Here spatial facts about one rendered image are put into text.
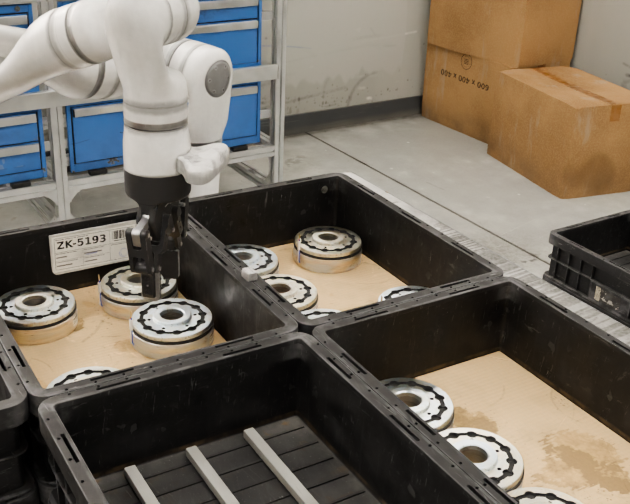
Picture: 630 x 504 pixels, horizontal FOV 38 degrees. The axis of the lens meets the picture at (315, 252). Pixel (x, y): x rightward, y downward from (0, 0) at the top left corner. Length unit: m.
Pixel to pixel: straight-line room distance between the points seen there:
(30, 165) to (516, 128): 2.16
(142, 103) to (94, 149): 2.19
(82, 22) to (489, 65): 3.64
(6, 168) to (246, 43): 0.93
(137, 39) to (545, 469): 0.61
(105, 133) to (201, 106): 1.73
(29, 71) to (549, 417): 0.71
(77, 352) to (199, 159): 0.31
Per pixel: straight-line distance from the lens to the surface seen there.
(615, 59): 4.63
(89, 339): 1.21
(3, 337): 1.04
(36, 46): 1.09
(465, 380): 1.15
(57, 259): 1.31
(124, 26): 0.98
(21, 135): 3.10
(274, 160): 3.50
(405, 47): 4.86
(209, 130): 1.50
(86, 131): 3.16
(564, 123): 3.98
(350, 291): 1.32
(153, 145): 1.02
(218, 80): 1.48
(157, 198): 1.04
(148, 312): 1.20
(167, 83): 1.00
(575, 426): 1.11
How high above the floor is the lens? 1.45
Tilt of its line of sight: 26 degrees down
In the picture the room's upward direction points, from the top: 3 degrees clockwise
